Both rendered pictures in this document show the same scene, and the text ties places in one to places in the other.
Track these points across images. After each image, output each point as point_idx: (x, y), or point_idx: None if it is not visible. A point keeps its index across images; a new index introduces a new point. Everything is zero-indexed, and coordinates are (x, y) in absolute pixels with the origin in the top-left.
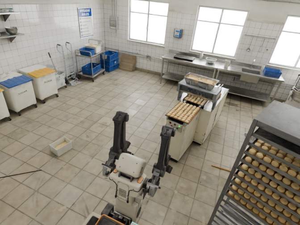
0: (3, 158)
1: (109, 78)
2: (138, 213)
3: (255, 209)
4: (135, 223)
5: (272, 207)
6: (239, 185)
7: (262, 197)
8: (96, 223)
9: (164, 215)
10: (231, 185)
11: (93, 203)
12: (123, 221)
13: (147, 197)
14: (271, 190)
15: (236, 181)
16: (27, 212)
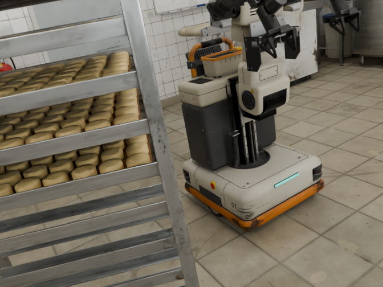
0: None
1: None
2: (244, 97)
3: None
4: (282, 181)
5: (11, 70)
6: (106, 52)
7: (38, 68)
8: (235, 49)
9: (309, 279)
10: (139, 90)
11: (379, 179)
12: (235, 78)
13: (380, 264)
14: (13, 8)
15: (120, 52)
16: (373, 130)
